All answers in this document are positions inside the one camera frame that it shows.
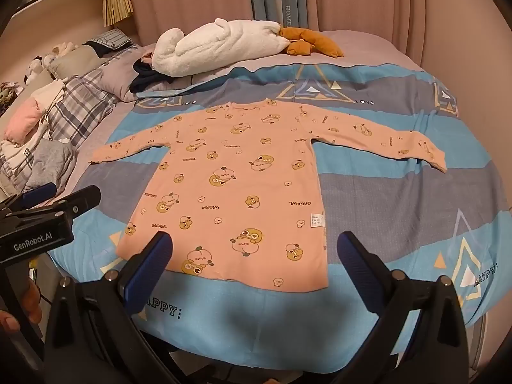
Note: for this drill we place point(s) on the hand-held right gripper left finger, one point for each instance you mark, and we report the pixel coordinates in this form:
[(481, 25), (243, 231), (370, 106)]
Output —
[(148, 266)]

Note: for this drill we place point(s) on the blue grey striped bed cover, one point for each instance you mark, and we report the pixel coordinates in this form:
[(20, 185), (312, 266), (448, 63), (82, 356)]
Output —
[(400, 208)]

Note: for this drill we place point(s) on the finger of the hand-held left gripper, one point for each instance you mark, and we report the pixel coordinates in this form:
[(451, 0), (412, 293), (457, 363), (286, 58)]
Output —
[(80, 202), (40, 192)]

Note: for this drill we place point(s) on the dark navy garment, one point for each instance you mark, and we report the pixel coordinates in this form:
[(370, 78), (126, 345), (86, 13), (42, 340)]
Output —
[(150, 78)]

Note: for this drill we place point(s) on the grey cloth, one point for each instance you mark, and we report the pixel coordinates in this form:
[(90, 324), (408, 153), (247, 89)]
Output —
[(50, 164)]

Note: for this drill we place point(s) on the mauve bed sheet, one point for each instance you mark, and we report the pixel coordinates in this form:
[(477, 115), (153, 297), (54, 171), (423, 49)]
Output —
[(360, 46)]

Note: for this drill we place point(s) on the white striped cloth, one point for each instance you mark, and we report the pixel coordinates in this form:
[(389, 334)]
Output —
[(16, 156)]

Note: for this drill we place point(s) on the pink curtain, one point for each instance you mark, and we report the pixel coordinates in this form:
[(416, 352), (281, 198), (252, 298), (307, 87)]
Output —
[(380, 4)]

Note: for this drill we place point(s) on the blue plaid cloth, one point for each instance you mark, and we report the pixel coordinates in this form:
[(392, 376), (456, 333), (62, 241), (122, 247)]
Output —
[(110, 40)]

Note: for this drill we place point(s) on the yellow tassel fringe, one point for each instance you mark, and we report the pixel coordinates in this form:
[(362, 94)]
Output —
[(116, 2)]

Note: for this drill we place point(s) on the grey pillow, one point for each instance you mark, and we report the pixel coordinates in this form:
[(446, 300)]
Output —
[(78, 62)]

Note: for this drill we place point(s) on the pink printed long-sleeve shirt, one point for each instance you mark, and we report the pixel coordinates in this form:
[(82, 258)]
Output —
[(240, 188)]

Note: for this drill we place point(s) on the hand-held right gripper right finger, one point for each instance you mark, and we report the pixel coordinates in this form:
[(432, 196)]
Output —
[(352, 256)]

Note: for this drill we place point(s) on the person's left hand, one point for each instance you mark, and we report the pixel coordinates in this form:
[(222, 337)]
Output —
[(30, 298)]

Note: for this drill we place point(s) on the pile of small plush toys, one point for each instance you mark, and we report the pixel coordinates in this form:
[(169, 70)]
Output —
[(48, 58)]

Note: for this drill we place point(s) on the white plush goose toy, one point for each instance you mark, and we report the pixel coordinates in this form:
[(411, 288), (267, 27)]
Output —
[(208, 48)]

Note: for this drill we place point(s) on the pink cloth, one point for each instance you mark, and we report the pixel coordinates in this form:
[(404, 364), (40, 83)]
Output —
[(24, 118)]

